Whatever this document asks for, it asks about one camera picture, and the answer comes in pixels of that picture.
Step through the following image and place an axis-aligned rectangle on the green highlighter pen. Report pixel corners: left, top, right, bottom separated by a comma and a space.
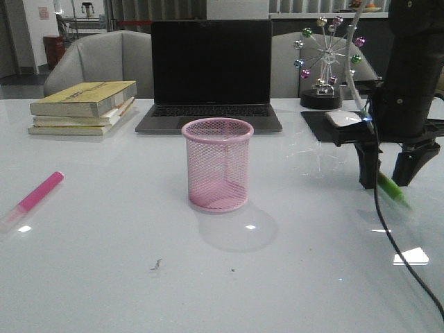
377, 171, 411, 209

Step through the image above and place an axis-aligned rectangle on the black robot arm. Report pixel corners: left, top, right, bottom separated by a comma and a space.
337, 1, 443, 189

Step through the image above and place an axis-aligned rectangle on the white box behind laptop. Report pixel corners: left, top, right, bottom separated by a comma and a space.
206, 0, 269, 19

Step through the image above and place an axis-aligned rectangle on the red trash bin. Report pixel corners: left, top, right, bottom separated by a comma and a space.
43, 35, 66, 69

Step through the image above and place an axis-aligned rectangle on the grey armchair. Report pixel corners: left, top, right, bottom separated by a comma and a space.
271, 31, 378, 98
44, 30, 154, 99

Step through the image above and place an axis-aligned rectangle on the right grey armchair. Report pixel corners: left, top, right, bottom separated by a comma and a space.
271, 31, 378, 98

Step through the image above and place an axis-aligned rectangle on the ferris wheel desk ornament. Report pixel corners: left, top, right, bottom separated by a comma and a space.
293, 15, 366, 110

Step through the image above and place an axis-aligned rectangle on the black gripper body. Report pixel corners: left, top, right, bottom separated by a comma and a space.
332, 80, 443, 145

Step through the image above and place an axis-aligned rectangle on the black mouse pad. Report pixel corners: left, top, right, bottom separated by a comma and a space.
301, 111, 366, 146

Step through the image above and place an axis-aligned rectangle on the cream book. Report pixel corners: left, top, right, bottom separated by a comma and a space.
33, 97, 135, 127
28, 103, 133, 136

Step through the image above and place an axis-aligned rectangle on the top yellow book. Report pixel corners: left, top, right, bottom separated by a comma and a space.
30, 80, 137, 117

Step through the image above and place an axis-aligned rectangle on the dark grey laptop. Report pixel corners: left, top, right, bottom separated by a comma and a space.
135, 19, 282, 135

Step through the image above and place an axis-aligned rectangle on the black cable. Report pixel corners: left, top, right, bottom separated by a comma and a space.
364, 99, 444, 324

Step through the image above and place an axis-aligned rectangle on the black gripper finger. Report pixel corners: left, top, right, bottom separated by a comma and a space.
354, 142, 380, 189
392, 140, 441, 187

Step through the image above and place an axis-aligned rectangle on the white computer mouse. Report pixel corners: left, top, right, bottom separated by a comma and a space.
325, 110, 362, 128

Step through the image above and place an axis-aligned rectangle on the left grey armchair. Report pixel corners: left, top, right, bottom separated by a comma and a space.
44, 30, 154, 99

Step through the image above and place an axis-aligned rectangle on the fruit bowl on counter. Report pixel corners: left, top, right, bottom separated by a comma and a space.
348, 0, 381, 13

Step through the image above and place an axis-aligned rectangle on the white cable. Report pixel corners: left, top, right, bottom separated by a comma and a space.
345, 0, 369, 115

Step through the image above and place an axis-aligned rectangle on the pink mesh pen holder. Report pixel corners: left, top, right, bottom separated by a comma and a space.
182, 117, 254, 213

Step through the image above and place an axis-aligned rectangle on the middle cream book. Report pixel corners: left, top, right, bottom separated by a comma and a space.
33, 97, 135, 127

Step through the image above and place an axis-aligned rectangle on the bottom cream book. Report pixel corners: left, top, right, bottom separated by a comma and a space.
28, 103, 133, 136

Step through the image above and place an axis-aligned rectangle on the pink highlighter pen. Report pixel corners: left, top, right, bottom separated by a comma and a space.
1, 171, 65, 234

